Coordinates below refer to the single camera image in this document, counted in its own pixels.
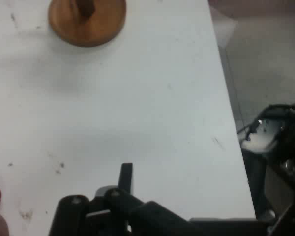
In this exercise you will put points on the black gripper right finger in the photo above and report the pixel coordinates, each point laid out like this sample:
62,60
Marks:
142,216

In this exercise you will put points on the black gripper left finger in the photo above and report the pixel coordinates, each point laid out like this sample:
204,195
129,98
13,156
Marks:
71,216

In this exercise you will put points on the wooden mug tree stand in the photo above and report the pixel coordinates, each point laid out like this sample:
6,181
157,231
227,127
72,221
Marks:
88,29

